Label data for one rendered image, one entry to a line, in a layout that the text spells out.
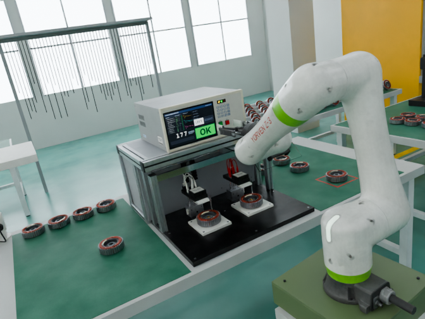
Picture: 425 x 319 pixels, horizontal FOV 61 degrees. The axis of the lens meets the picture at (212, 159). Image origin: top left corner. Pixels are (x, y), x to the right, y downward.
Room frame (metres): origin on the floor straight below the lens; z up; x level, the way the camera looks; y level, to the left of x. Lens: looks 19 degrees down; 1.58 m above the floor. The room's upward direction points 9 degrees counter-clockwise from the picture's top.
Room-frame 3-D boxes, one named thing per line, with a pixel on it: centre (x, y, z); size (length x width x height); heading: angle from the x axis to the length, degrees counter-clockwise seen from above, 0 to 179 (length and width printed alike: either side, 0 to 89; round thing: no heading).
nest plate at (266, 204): (1.61, -0.16, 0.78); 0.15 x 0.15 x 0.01; 27
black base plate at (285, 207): (1.57, -0.04, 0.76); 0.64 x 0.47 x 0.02; 117
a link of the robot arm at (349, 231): (0.88, -0.35, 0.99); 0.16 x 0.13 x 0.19; 116
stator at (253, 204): (1.61, -0.16, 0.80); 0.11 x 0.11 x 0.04
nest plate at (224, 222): (1.50, 0.06, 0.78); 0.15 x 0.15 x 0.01; 27
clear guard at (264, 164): (1.65, -0.23, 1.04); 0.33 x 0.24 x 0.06; 27
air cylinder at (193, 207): (1.63, 0.12, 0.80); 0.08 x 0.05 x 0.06; 117
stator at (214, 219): (1.50, 0.06, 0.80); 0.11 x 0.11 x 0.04
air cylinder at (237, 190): (1.74, -0.09, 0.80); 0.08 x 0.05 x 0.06; 117
